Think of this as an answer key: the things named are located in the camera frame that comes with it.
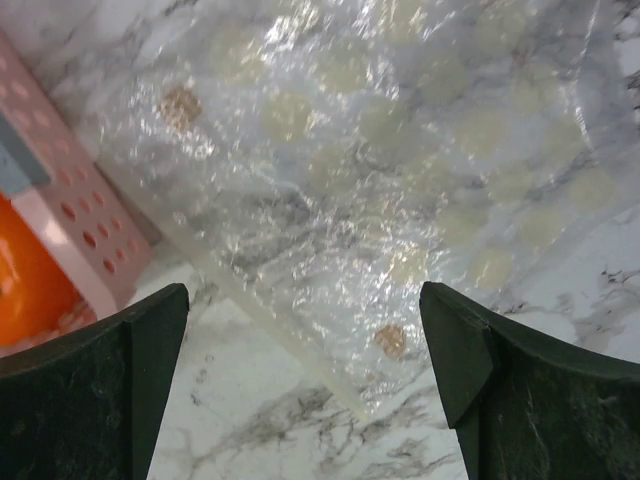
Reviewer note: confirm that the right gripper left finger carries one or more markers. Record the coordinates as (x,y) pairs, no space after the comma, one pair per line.
(89,404)

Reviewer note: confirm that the clear bag white zipper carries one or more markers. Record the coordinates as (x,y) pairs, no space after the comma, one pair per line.
(320,160)

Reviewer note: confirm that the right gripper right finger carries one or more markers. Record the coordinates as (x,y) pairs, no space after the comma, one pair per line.
(525,405)

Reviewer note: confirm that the orange persimmon green leaf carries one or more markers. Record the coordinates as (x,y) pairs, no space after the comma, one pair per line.
(35,292)

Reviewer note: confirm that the pink plastic basket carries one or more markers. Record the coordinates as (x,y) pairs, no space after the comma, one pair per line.
(55,187)

